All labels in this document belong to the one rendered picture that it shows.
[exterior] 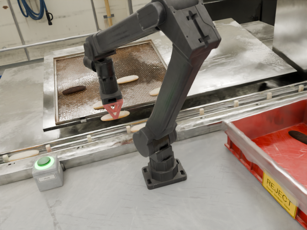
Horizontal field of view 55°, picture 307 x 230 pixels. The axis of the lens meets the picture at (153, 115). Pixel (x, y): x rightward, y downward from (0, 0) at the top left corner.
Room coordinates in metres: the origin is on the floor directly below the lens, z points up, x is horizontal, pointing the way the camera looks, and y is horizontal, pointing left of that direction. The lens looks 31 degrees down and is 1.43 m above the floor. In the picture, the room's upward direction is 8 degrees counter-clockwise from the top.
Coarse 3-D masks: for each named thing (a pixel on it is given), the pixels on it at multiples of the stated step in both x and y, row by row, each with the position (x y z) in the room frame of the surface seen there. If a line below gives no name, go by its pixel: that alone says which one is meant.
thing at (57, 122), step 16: (64, 64) 1.35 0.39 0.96; (80, 64) 1.33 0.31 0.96; (144, 64) 1.27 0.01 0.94; (96, 80) 1.18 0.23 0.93; (144, 80) 1.15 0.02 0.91; (160, 80) 1.13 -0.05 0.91; (80, 96) 1.08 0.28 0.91; (96, 96) 1.07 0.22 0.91; (128, 96) 1.04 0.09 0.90; (80, 112) 0.98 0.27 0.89
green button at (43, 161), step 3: (39, 159) 0.70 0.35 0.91; (42, 159) 0.70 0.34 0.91; (45, 159) 0.70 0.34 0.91; (48, 159) 0.69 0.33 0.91; (39, 162) 0.69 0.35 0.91; (42, 162) 0.68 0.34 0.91; (45, 162) 0.68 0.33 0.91; (48, 162) 0.68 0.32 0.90; (39, 165) 0.67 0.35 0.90; (42, 165) 0.67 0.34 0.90; (45, 165) 0.67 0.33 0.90
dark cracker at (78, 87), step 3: (72, 87) 1.13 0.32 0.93; (75, 87) 1.13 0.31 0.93; (78, 87) 1.13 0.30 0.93; (81, 87) 1.13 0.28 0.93; (84, 87) 1.13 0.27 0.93; (66, 90) 1.11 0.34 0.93; (69, 90) 1.11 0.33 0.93; (72, 90) 1.11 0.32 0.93; (75, 90) 1.11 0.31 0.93; (78, 90) 1.11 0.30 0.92; (81, 90) 1.12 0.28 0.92; (63, 93) 1.10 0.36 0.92; (66, 93) 1.10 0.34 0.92; (69, 93) 1.10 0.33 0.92; (72, 93) 1.10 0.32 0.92
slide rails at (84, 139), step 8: (296, 88) 1.02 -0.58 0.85; (304, 88) 1.01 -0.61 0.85; (256, 96) 1.00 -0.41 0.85; (264, 96) 0.99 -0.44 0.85; (280, 96) 0.97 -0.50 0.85; (224, 104) 0.97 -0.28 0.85; (232, 104) 0.96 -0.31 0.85; (248, 104) 0.95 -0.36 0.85; (192, 112) 0.94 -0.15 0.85; (96, 136) 0.86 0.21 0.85; (104, 136) 0.86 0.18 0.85; (112, 136) 0.85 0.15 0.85; (56, 144) 0.85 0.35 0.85; (64, 144) 0.84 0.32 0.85; (80, 144) 0.83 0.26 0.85; (48, 152) 0.81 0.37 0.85; (0, 160) 0.80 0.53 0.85
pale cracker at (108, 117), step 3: (120, 111) 0.88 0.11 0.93; (123, 111) 0.88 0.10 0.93; (126, 111) 0.88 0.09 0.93; (108, 114) 0.87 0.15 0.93; (114, 114) 0.87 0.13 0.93; (120, 114) 0.86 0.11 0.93; (123, 114) 0.86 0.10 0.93; (126, 114) 0.86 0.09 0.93; (102, 117) 0.86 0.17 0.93; (105, 117) 0.85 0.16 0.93; (108, 117) 0.85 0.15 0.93; (111, 117) 0.85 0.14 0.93; (120, 117) 0.85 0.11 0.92; (105, 120) 0.84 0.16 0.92
